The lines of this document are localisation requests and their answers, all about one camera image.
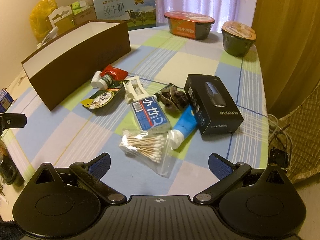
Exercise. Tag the white plastic holder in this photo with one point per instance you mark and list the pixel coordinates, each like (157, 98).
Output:
(132, 90)

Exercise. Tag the beige quilted cushion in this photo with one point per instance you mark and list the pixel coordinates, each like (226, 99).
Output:
(305, 135)

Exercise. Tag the tan box with white cutout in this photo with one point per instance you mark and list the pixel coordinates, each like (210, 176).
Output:
(62, 23)

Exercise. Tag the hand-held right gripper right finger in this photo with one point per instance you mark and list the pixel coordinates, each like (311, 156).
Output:
(220, 166)

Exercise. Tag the red foil packet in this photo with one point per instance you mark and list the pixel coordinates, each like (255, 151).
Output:
(117, 72)

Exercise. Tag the blue cream tube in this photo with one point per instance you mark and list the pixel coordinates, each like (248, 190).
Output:
(186, 122)

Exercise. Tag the green round-label packet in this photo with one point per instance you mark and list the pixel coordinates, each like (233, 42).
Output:
(102, 97)

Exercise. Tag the checked tablecloth desktop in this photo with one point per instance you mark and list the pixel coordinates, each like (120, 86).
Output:
(200, 55)

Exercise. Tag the dark blue clothing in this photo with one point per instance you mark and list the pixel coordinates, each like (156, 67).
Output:
(8, 231)

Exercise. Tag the long brown cardboard box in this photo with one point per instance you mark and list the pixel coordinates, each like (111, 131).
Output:
(75, 67)

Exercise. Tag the yellow curtain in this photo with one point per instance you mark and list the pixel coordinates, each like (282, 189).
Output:
(287, 42)

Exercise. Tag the plain cardboard box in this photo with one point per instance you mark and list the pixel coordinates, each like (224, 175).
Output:
(87, 15)

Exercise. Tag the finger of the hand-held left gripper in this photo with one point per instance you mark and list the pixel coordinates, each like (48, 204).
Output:
(15, 121)

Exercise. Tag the small white bottle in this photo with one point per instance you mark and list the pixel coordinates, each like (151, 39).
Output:
(102, 81)

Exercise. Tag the round instant meal bowl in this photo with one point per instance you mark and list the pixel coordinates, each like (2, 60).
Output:
(237, 40)

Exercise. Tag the small blue box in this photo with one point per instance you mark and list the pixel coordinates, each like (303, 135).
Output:
(5, 101)

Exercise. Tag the black power adapter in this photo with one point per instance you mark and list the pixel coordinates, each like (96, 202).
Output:
(277, 156)

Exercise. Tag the yellow plastic bag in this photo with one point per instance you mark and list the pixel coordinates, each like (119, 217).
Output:
(41, 15)

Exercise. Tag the blue white rectangular box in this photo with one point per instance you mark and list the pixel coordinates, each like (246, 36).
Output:
(150, 115)

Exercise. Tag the oblong instant meal bowl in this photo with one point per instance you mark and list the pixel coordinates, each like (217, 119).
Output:
(190, 26)

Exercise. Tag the bag of cotton swabs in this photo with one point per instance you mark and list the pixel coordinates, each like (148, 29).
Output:
(142, 143)

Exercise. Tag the black shaver box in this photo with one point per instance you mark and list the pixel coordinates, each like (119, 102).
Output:
(215, 110)

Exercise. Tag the small green white box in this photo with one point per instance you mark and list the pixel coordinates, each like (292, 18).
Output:
(78, 5)
(79, 12)

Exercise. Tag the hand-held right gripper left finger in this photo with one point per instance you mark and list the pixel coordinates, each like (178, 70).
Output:
(100, 166)

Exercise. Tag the blue milk carton case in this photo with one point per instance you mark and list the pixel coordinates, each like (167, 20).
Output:
(117, 10)

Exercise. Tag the brown velvet scrunchie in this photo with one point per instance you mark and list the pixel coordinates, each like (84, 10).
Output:
(177, 98)

